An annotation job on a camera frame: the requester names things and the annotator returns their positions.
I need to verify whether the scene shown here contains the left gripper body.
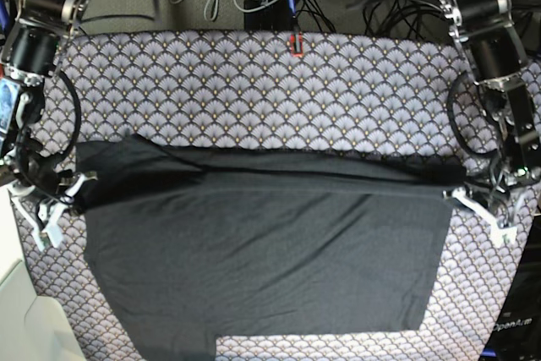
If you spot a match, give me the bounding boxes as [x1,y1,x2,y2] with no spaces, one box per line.
[465,155,537,217]

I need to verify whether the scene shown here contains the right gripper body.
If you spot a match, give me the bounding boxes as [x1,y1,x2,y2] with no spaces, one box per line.
[1,123,74,206]

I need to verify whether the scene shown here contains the dark grey T-shirt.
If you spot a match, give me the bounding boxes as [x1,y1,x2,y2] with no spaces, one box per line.
[76,136,466,360]

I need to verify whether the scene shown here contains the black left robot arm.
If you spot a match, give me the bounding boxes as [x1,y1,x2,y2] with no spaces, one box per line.
[439,0,540,248]

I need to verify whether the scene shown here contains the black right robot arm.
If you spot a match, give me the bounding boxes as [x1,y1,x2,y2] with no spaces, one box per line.
[1,0,96,251]

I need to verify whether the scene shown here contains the white plastic bin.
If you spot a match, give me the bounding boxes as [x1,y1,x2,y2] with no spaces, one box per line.
[1,187,85,360]

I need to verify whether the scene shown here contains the black OpenArm box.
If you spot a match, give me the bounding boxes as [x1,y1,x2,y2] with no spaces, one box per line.
[479,210,540,360]

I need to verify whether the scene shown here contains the fan-patterned table cloth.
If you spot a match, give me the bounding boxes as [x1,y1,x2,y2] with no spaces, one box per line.
[0,30,541,361]

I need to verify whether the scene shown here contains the red and black clamp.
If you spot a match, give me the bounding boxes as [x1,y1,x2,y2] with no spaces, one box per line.
[290,18,303,57]

